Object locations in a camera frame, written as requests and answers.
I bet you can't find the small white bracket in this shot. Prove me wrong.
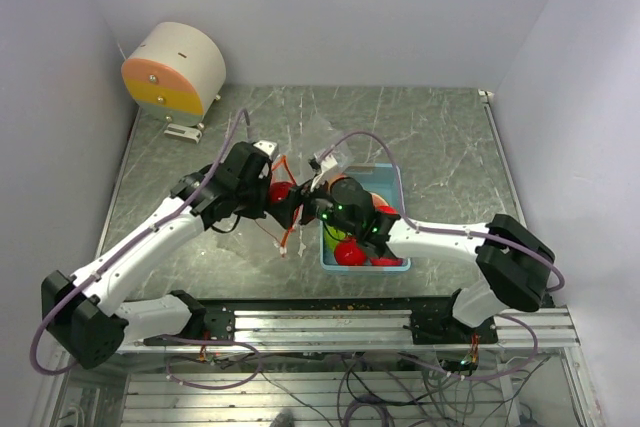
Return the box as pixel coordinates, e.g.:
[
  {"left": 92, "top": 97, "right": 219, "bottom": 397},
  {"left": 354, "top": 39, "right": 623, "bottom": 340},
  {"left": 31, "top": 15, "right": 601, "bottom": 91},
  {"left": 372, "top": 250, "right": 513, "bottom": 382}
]
[{"left": 164, "top": 123, "right": 202, "bottom": 144}]

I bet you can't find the peach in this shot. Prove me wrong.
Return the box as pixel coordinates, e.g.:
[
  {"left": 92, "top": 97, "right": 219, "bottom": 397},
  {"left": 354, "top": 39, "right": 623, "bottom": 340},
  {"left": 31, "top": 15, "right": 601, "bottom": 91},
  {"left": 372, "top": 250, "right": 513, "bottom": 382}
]
[{"left": 329, "top": 173, "right": 349, "bottom": 185}]

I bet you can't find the white corner clip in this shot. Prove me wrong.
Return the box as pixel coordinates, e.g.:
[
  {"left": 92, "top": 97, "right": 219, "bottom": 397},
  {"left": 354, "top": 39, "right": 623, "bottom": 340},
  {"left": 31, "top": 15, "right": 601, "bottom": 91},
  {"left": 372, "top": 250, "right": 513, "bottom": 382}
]
[{"left": 478, "top": 89, "right": 494, "bottom": 104}]

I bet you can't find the blue plastic basket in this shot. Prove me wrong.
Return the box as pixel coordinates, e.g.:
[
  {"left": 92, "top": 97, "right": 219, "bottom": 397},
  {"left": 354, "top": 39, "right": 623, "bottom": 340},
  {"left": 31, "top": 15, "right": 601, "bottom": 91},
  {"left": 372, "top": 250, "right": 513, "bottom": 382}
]
[{"left": 320, "top": 163, "right": 412, "bottom": 275}]

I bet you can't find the clear zip top bag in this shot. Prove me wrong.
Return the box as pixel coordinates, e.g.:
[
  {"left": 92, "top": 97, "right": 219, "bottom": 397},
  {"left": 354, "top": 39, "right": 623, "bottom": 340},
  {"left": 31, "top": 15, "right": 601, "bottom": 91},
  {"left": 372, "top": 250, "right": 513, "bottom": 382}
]
[{"left": 254, "top": 113, "right": 343, "bottom": 257}]

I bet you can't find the green fruit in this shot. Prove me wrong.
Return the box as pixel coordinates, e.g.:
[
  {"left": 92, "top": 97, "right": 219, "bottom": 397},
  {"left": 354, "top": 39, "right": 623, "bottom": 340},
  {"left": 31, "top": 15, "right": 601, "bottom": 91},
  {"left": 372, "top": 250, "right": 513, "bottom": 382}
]
[{"left": 323, "top": 224, "right": 348, "bottom": 252}]

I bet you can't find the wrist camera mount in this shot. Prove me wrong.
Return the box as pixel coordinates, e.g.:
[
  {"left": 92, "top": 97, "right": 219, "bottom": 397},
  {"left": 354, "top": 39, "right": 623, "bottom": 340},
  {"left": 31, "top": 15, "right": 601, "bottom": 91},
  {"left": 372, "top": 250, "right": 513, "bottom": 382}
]
[
  {"left": 253, "top": 140, "right": 279, "bottom": 162},
  {"left": 309, "top": 154, "right": 341, "bottom": 191}
]

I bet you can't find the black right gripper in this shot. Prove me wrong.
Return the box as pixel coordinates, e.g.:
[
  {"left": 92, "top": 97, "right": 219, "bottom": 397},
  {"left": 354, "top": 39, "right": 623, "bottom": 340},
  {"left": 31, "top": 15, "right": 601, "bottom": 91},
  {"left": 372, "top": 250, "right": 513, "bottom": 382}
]
[{"left": 266, "top": 171, "right": 359, "bottom": 238}]

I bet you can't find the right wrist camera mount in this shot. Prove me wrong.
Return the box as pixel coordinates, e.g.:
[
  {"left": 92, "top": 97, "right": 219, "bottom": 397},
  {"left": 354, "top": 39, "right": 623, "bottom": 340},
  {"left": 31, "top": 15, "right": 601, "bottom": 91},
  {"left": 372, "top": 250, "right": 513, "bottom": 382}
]
[{"left": 309, "top": 154, "right": 341, "bottom": 191}]

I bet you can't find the aluminium rail frame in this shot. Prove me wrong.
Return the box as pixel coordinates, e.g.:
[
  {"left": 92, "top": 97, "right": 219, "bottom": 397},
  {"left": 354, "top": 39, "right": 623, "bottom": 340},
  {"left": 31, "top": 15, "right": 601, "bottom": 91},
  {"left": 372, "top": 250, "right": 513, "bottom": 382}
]
[{"left": 54, "top": 309, "right": 581, "bottom": 353}]

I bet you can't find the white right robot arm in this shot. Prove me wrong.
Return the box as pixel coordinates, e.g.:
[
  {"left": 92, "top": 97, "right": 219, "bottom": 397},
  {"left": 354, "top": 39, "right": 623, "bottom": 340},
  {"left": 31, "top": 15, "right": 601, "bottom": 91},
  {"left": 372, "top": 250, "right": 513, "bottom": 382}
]
[{"left": 266, "top": 176, "right": 554, "bottom": 343}]

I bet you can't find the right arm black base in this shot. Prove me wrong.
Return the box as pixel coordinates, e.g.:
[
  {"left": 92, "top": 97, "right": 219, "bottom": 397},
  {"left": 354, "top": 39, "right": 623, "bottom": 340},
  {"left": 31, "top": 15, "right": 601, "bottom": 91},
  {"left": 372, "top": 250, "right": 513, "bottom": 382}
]
[{"left": 403, "top": 295, "right": 498, "bottom": 345}]

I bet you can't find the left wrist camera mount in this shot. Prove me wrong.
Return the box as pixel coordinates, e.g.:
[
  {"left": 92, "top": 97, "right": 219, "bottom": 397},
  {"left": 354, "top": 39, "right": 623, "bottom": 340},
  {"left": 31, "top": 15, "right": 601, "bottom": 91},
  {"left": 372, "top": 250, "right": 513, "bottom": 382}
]
[{"left": 253, "top": 140, "right": 279, "bottom": 162}]

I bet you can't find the red apple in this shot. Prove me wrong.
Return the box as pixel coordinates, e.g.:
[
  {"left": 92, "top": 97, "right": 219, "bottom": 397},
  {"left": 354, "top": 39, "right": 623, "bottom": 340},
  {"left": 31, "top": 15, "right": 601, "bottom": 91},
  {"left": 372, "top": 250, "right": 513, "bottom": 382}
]
[
  {"left": 268, "top": 181, "right": 294, "bottom": 204},
  {"left": 376, "top": 205, "right": 397, "bottom": 215},
  {"left": 369, "top": 258, "right": 404, "bottom": 267},
  {"left": 334, "top": 238, "right": 368, "bottom": 267}
]

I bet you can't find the round beige drawer box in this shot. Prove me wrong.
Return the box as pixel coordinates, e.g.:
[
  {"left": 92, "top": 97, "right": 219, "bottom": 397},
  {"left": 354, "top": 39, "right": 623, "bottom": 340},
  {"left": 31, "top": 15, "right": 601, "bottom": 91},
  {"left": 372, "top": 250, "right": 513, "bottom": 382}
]
[{"left": 121, "top": 22, "right": 227, "bottom": 128}]

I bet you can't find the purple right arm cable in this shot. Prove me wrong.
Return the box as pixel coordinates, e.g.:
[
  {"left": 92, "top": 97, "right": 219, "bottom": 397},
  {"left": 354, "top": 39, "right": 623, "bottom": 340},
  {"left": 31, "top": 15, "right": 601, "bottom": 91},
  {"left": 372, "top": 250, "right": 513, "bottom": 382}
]
[{"left": 319, "top": 130, "right": 566, "bottom": 383}]

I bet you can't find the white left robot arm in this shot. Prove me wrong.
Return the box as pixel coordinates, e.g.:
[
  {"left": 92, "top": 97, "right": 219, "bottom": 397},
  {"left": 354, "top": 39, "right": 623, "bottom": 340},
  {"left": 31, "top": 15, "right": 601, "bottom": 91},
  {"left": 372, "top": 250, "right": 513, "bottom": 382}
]
[{"left": 41, "top": 140, "right": 278, "bottom": 369}]

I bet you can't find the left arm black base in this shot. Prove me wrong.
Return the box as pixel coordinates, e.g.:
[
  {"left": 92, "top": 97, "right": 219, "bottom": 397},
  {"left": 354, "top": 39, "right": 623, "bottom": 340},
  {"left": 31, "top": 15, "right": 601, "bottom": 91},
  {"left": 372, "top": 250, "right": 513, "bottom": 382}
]
[{"left": 170, "top": 290, "right": 235, "bottom": 340}]

